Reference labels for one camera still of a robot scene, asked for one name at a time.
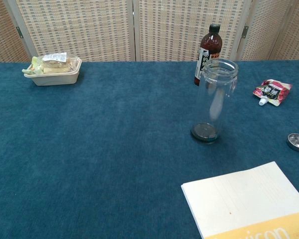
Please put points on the round metal tea strainer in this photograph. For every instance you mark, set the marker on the round metal tea strainer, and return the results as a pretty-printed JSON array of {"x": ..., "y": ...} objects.
[{"x": 298, "y": 142}]

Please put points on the blue table cloth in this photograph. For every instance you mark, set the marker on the blue table cloth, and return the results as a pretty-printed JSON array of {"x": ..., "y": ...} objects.
[{"x": 102, "y": 149}]

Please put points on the clear plastic bottle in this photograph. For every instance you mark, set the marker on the clear plastic bottle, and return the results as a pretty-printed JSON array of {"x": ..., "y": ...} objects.
[{"x": 218, "y": 99}]

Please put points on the dark sauce bottle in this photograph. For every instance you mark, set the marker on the dark sauce bottle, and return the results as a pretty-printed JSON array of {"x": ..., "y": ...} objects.
[{"x": 210, "y": 42}]

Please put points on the packaged food tray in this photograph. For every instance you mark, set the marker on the packaged food tray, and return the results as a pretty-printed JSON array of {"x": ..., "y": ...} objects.
[{"x": 54, "y": 74}]

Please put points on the white and yellow notebook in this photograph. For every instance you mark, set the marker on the white and yellow notebook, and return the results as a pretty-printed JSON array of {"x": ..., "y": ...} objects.
[{"x": 246, "y": 199}]

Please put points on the red spouted drink pouch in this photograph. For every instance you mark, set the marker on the red spouted drink pouch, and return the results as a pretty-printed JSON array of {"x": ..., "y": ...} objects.
[{"x": 274, "y": 90}]

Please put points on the dark screen hinge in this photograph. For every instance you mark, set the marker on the dark screen hinge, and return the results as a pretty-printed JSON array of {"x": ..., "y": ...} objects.
[
  {"x": 20, "y": 32},
  {"x": 245, "y": 31}
]

